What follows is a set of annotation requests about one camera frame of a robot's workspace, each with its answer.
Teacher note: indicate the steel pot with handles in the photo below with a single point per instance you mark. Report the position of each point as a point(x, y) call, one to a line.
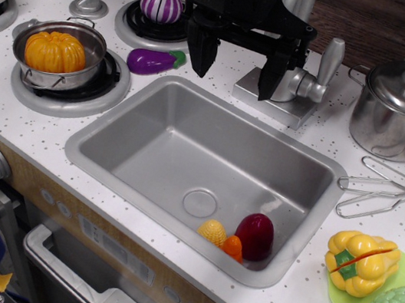
point(84, 30)

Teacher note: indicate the toy dishwasher door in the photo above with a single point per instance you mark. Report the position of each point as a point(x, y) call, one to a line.
point(71, 273)

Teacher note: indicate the orange toy pumpkin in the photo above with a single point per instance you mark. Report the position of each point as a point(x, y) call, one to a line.
point(55, 52)

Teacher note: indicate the silver toy faucet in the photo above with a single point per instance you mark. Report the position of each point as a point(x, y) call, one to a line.
point(298, 94)

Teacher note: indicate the yellow toy bell pepper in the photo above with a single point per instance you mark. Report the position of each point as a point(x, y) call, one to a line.
point(359, 264)

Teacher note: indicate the front stove burner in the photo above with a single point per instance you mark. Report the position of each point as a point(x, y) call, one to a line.
point(106, 90)

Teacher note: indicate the dark red toy beet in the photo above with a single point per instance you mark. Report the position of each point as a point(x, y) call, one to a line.
point(256, 234)

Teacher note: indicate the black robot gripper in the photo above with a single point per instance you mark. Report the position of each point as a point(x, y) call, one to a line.
point(267, 27)

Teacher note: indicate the steel wire utensil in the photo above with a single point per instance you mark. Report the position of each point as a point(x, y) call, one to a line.
point(362, 205)

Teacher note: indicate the grey stove knob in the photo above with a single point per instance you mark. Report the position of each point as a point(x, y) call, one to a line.
point(91, 9)

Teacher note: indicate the purple white toy onion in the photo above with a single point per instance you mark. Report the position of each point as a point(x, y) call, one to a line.
point(162, 11)

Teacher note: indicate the orange toy carrot piece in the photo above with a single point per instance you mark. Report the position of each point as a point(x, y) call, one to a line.
point(232, 246)

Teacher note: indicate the purple toy eggplant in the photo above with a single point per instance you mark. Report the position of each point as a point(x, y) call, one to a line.
point(143, 61)

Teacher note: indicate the yellow toy corn piece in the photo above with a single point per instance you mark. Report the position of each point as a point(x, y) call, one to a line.
point(213, 231)

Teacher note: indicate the steel stock pot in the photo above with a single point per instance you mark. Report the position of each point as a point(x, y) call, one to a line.
point(377, 128)

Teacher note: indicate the grey toy sink basin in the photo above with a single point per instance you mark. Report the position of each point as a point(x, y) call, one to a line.
point(182, 156)

